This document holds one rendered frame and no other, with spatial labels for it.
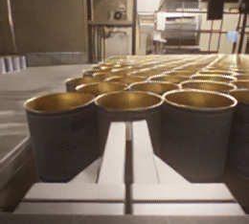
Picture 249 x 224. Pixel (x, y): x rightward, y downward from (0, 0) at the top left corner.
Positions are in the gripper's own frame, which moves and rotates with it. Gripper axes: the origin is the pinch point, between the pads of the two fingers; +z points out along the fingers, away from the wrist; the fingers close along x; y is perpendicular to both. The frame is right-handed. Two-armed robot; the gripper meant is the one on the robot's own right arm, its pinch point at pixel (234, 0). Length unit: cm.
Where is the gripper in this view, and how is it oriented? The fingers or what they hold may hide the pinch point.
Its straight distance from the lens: 37.3
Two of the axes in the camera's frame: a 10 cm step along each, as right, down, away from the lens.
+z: 0.2, 9.6, 2.7
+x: -0.1, 2.7, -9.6
